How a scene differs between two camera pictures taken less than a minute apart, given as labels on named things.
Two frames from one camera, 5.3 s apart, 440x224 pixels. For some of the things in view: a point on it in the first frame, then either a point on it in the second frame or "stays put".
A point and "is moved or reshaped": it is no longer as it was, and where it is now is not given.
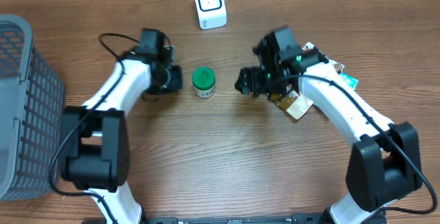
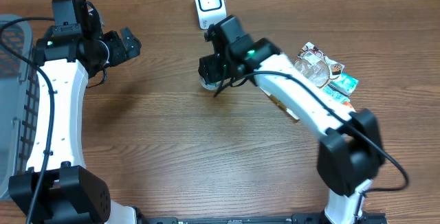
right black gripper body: (260, 80) to (217, 69)
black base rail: (295, 218) stays put
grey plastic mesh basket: (31, 111) stays put
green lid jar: (203, 80) is moved or reshaped
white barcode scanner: (210, 5) stays put
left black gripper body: (170, 79) to (117, 51)
